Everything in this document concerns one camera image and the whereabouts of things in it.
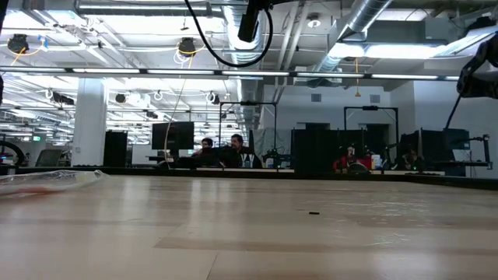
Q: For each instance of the dark monitor group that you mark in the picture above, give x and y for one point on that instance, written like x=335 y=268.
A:
x=439 y=142

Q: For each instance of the long ceiling light strip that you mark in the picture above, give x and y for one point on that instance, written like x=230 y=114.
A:
x=179 y=71

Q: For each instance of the orange white toothbrush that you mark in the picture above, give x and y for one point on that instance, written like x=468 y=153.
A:
x=43 y=190

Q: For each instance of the silver ventilation duct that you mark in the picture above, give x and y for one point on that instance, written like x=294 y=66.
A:
x=245 y=50
x=365 y=15

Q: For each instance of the black partition screen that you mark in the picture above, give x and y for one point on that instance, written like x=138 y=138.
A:
x=315 y=151

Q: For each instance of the white ceiling sensor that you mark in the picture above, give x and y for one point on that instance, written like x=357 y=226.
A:
x=314 y=22

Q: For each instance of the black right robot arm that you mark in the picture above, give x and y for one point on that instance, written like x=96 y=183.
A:
x=478 y=83

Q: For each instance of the black tall cabinet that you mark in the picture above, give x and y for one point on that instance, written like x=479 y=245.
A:
x=115 y=149

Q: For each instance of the person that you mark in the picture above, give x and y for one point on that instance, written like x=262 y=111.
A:
x=411 y=159
x=206 y=149
x=350 y=161
x=239 y=153

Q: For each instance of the white square pillar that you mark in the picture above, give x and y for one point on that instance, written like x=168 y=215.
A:
x=89 y=124

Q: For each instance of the black computer monitor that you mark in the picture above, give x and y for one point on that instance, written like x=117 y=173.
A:
x=173 y=136

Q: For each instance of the white wipes canister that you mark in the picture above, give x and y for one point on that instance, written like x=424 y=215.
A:
x=376 y=161

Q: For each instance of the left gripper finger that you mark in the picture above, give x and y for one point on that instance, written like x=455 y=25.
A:
x=251 y=19

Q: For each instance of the black clamp stand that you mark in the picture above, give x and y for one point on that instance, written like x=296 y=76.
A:
x=486 y=151

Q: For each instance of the black station frame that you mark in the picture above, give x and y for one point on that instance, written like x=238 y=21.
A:
x=369 y=108
x=249 y=103

